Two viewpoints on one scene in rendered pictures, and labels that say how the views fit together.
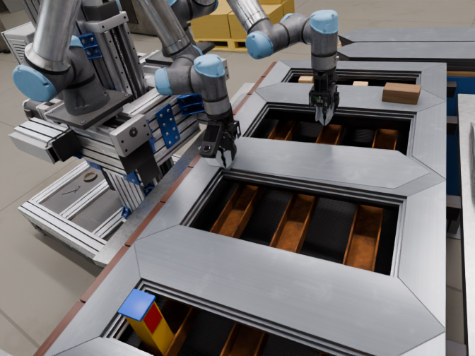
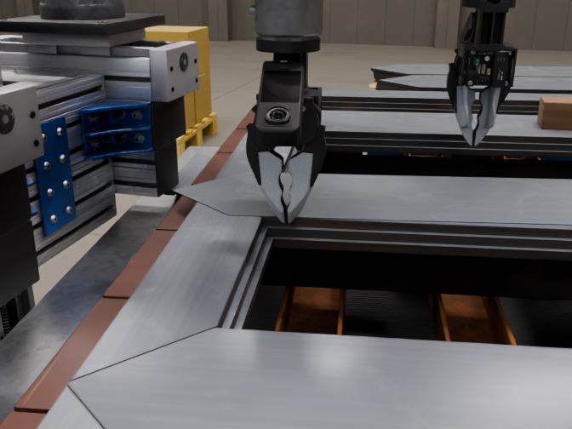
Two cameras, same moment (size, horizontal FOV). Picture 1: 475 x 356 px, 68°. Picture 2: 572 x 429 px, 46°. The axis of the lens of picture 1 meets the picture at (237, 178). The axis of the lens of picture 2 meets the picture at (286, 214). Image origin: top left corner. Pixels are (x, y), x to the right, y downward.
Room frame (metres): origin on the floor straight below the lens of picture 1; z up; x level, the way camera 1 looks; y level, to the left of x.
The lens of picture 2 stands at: (0.22, 0.34, 1.14)
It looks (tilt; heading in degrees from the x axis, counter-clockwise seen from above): 20 degrees down; 336
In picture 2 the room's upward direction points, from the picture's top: straight up
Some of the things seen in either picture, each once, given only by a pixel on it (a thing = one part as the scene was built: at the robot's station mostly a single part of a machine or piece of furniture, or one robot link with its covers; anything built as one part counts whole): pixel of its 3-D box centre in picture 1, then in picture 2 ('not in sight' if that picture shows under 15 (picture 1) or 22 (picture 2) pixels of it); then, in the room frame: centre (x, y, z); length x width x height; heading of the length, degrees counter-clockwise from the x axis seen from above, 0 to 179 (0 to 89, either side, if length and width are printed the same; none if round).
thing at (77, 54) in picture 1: (66, 58); not in sight; (1.18, 0.47, 1.20); 0.13 x 0.12 x 0.14; 164
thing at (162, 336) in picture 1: (152, 328); not in sight; (0.45, 0.27, 0.78); 0.05 x 0.05 x 0.19; 59
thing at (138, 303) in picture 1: (138, 306); not in sight; (0.45, 0.27, 0.88); 0.06 x 0.06 x 0.02; 59
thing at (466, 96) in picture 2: (319, 115); (466, 117); (1.00, -0.31, 0.92); 0.06 x 0.03 x 0.09; 149
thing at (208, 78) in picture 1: (210, 78); not in sight; (0.92, 0.02, 1.15); 0.09 x 0.08 x 0.11; 74
